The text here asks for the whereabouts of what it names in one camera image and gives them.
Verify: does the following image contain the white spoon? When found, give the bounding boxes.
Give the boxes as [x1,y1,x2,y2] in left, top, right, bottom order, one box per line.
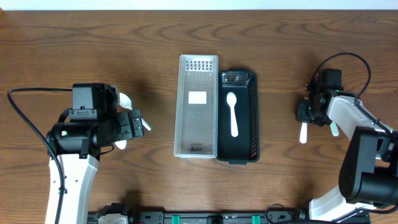
[114,140,127,150]
[226,91,239,138]

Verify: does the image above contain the white spoon angled large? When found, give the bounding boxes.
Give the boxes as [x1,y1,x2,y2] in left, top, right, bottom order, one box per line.
[111,85,152,132]

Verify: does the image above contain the white fork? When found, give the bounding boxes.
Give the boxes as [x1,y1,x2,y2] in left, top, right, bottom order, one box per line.
[330,121,340,137]
[299,122,308,144]

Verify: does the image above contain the clear mesh plastic tray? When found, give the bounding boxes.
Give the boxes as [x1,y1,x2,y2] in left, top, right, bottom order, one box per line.
[174,55,219,159]

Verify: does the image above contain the black mesh plastic tray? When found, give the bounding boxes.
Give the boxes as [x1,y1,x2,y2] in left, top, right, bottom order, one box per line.
[217,68,260,164]

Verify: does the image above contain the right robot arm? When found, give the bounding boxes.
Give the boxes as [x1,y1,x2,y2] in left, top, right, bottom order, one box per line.
[295,68,397,223]

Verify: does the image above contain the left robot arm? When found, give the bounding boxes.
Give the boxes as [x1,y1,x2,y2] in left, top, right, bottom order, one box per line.
[45,109,144,223]

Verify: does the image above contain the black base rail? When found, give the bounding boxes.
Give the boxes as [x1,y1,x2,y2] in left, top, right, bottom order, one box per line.
[86,202,371,224]

